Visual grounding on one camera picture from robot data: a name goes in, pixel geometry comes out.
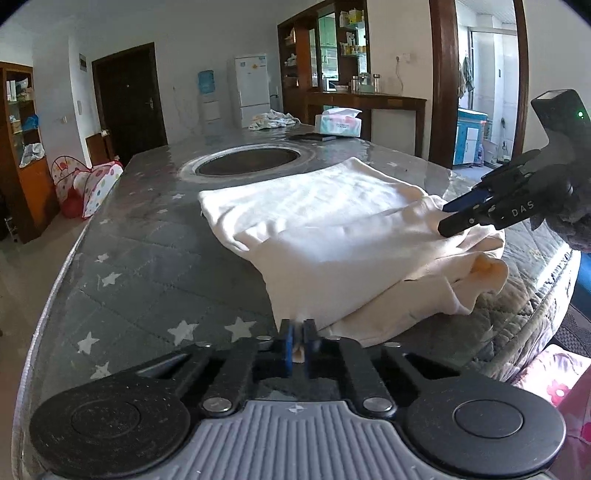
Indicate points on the dark wooden door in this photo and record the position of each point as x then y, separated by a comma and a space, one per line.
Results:
124, 101

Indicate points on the blue cabinet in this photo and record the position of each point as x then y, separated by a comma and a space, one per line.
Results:
468, 138

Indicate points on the black flat device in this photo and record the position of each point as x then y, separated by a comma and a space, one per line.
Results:
311, 137

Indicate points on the round black table stove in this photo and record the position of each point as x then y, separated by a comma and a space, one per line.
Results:
244, 161

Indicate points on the small wooden cabinet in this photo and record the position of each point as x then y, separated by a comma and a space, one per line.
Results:
99, 147

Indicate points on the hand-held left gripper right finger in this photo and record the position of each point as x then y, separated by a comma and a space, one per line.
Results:
310, 350

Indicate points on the wooden display cabinet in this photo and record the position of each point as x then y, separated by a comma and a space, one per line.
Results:
300, 60

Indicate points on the wooden bookshelf cabinet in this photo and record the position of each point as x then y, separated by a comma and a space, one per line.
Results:
32, 194

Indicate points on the glass jar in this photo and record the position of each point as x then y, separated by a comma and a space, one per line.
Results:
355, 84
376, 83
366, 84

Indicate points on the pastel tissue box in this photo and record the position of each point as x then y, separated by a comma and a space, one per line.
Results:
339, 125

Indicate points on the white refrigerator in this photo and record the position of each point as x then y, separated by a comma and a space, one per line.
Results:
251, 87

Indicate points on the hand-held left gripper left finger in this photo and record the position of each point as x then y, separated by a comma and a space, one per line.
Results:
287, 350

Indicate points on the polka dot play tent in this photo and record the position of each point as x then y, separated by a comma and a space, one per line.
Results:
99, 187

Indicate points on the wooden console table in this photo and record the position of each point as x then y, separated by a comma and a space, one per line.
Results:
369, 100

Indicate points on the white garment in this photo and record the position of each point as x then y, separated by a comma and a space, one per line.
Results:
323, 221

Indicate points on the hanging grey garment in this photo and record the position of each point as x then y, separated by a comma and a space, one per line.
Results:
467, 76

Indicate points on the grey star quilted table cover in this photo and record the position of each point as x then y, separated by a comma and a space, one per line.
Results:
138, 249

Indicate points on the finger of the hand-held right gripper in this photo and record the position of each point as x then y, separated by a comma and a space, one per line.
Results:
485, 217
466, 201

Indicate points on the pink floral cloth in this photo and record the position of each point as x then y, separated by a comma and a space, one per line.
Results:
554, 383

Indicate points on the dark wooden archway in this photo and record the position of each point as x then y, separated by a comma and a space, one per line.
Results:
443, 69

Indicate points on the white water dispenser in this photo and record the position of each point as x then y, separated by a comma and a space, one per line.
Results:
210, 108

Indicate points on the wall fuse box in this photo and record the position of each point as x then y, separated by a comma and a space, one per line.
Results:
82, 62

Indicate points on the person's right forearm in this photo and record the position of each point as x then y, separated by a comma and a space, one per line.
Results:
572, 226

